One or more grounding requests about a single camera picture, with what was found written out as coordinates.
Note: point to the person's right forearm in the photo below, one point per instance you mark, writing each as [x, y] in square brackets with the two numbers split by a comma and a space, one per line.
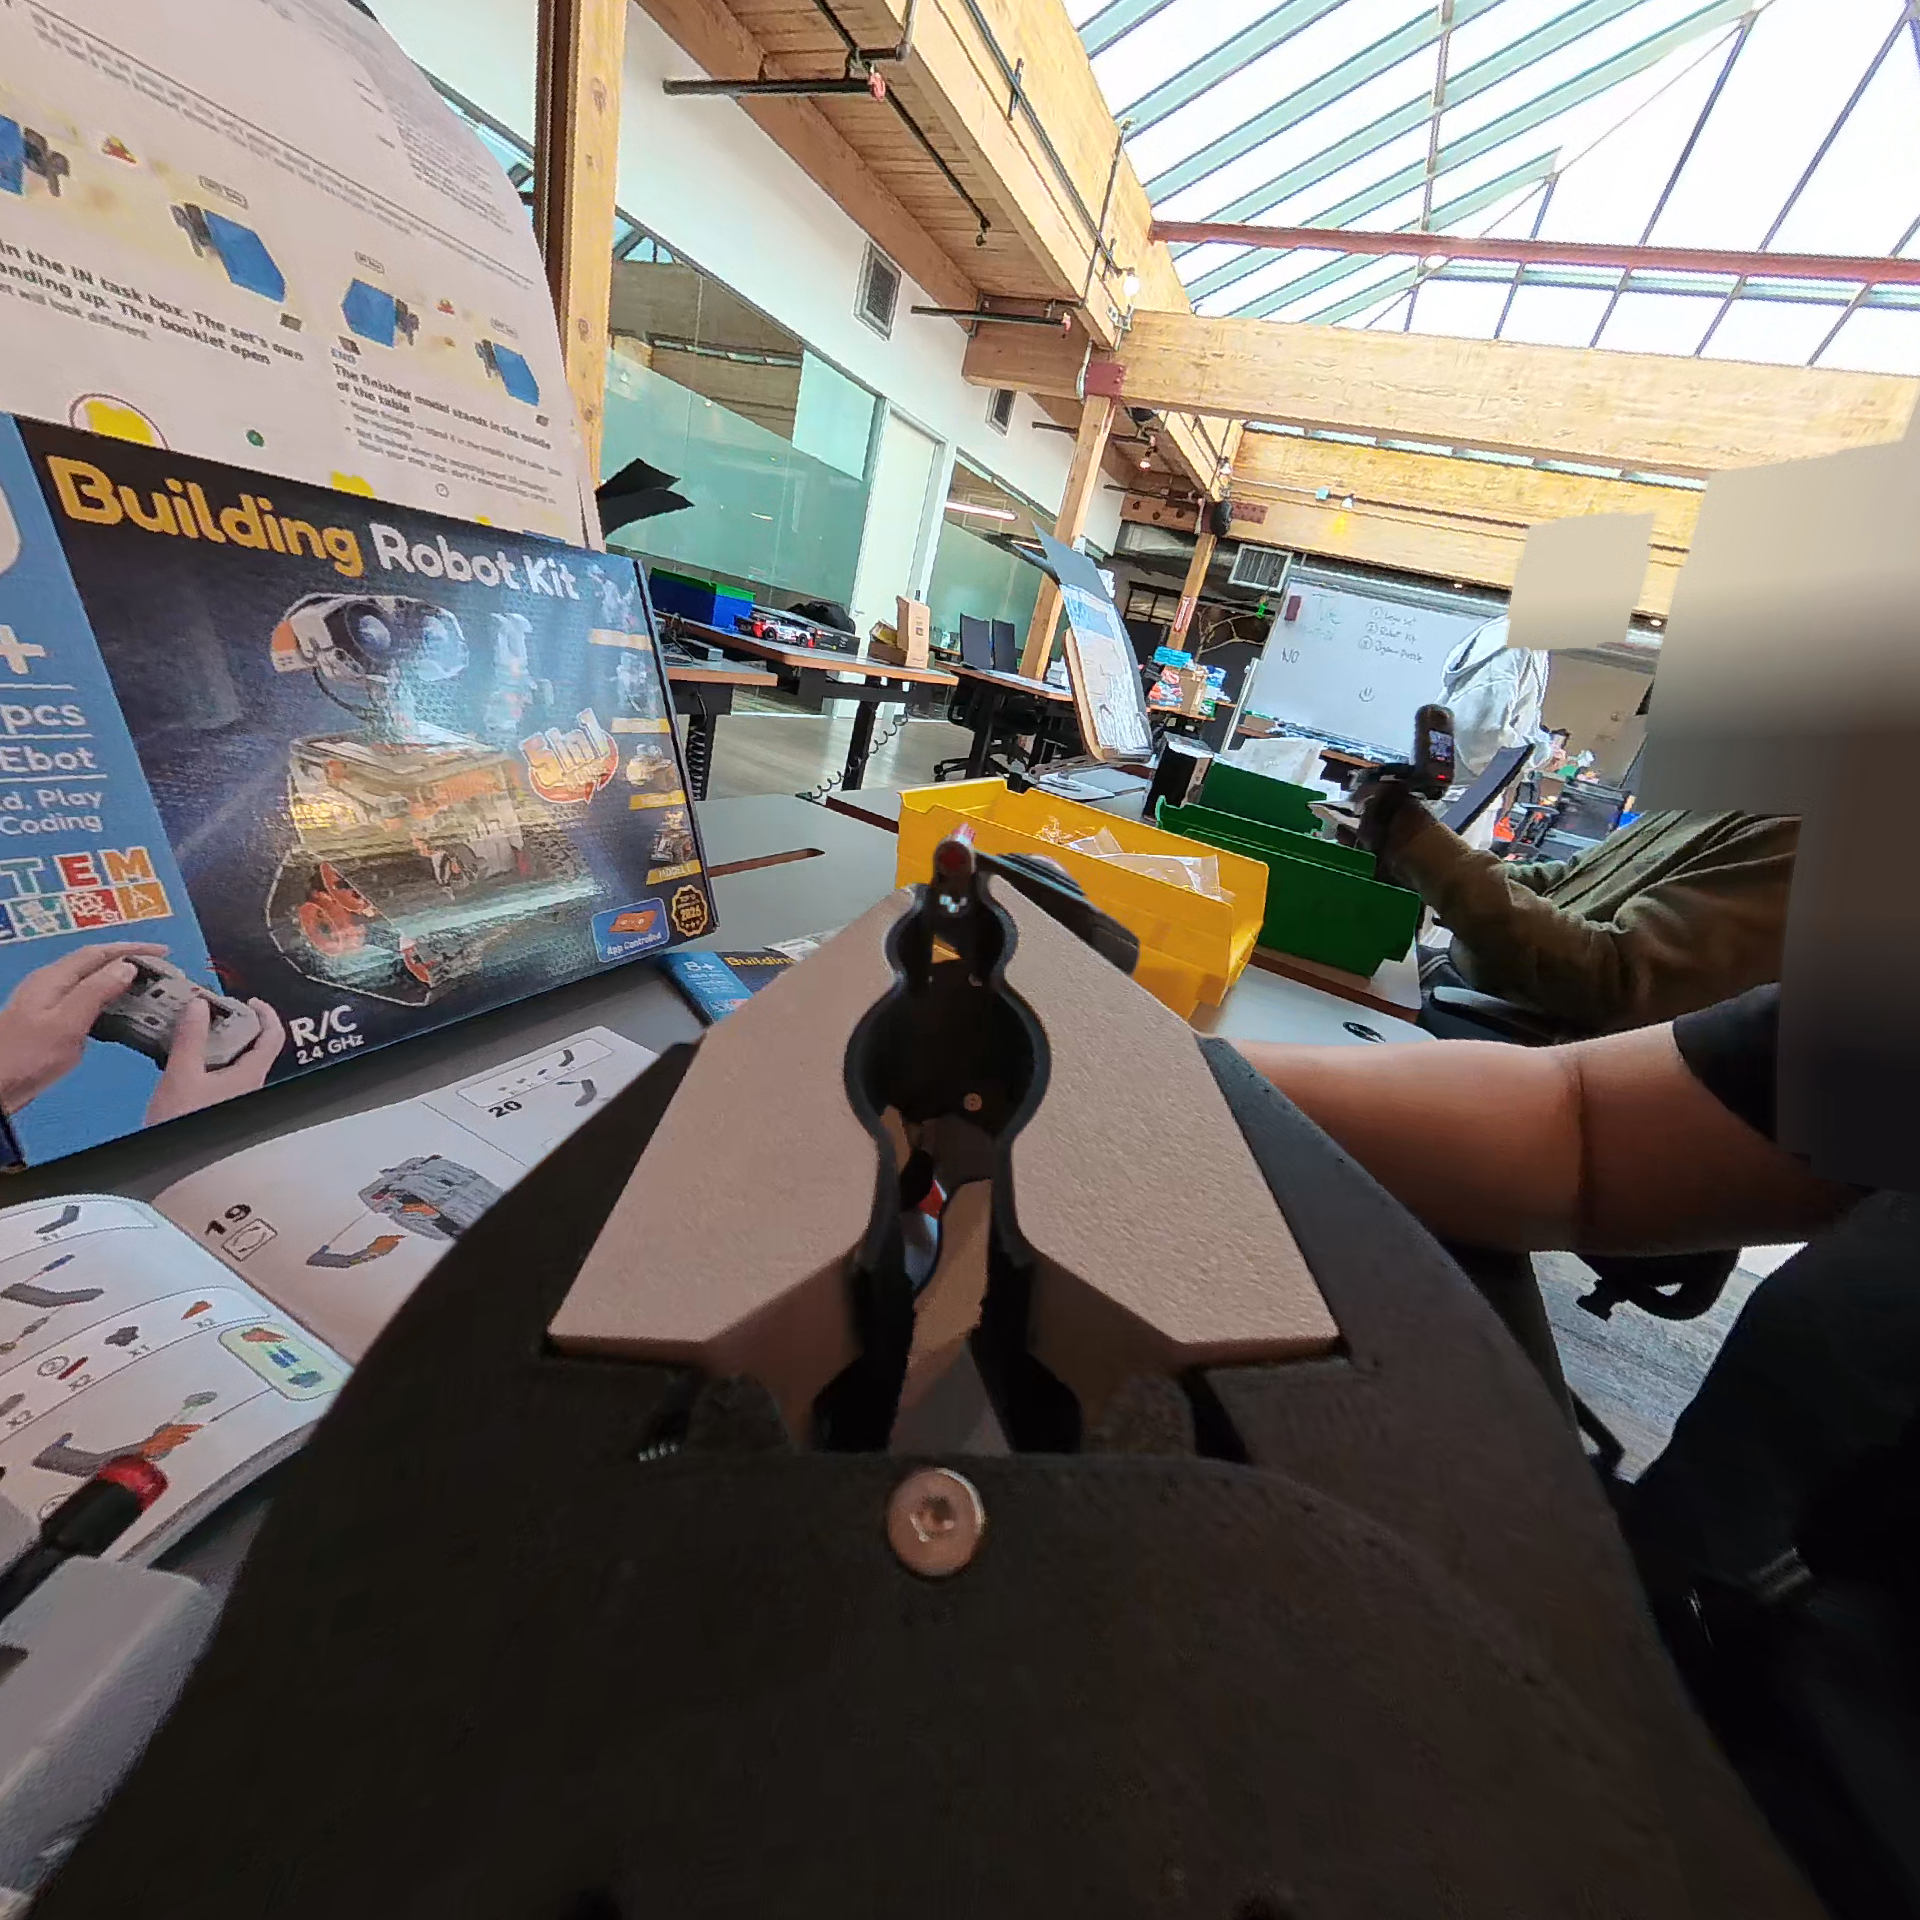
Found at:
[1499, 1141]

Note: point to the whiteboard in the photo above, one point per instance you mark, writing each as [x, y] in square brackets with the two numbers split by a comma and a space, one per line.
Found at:
[1365, 660]

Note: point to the green plastic bin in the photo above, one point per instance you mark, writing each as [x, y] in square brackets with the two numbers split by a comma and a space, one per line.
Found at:
[1338, 898]
[1261, 794]

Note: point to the red and white toy car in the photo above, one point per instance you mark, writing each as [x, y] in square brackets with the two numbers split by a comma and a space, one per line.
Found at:
[779, 628]

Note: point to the open white instruction booklet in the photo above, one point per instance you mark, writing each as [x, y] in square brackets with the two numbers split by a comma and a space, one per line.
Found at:
[226, 1292]

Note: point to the clear plastic parts bags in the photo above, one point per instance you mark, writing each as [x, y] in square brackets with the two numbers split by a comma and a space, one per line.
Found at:
[1147, 865]

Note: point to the blue robot toy box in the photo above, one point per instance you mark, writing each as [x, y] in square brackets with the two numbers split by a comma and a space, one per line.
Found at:
[376, 750]

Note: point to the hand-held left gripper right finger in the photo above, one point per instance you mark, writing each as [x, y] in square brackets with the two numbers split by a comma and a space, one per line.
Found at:
[1170, 1199]

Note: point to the small red axle pin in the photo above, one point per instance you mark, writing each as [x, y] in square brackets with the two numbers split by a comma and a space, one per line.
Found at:
[954, 858]

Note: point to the grey desk with wooden edge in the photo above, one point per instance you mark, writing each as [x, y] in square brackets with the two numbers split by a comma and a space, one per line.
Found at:
[811, 668]
[782, 858]

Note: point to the wooden clipboard with paper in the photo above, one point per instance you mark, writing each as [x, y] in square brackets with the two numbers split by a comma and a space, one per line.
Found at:
[1103, 675]

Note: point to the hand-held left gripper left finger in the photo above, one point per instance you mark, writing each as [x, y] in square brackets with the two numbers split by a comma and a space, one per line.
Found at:
[720, 1199]

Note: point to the yellow plastic bin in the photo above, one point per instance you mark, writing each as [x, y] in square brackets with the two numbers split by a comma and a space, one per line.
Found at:
[1142, 931]

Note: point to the wooden pillar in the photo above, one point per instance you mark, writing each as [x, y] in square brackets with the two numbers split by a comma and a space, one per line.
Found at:
[586, 226]

